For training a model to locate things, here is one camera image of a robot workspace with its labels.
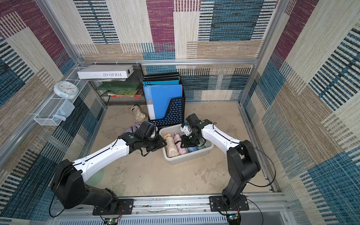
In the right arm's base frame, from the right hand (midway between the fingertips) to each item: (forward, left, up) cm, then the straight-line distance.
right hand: (182, 145), depth 86 cm
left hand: (-2, +9, +5) cm, 11 cm away
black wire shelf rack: (+41, +30, +22) cm, 55 cm away
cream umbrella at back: (+26, +32, -2) cm, 42 cm away
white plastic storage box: (-4, -15, +5) cm, 16 cm away
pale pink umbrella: (-3, 0, +1) cm, 3 cm away
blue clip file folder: (+25, +15, +15) cm, 33 cm away
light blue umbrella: (-1, -6, -3) cm, 7 cm away
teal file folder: (+36, +13, +20) cm, 43 cm away
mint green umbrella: (0, -12, -4) cm, 12 cm away
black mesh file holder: (+23, +5, +2) cm, 23 cm away
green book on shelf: (+39, +45, +15) cm, 62 cm away
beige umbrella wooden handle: (-5, +6, +2) cm, 8 cm away
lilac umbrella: (+16, +35, -5) cm, 39 cm away
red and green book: (+35, +33, +11) cm, 50 cm away
